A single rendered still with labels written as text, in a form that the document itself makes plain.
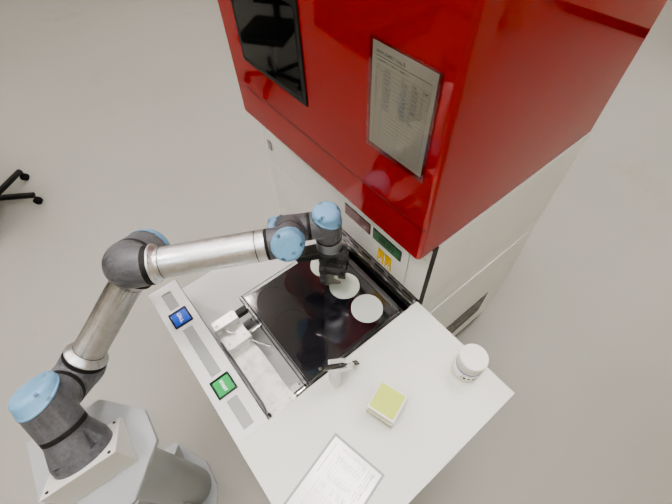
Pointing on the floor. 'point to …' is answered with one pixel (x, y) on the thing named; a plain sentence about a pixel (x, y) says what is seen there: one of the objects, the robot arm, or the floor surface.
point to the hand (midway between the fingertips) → (325, 281)
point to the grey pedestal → (135, 489)
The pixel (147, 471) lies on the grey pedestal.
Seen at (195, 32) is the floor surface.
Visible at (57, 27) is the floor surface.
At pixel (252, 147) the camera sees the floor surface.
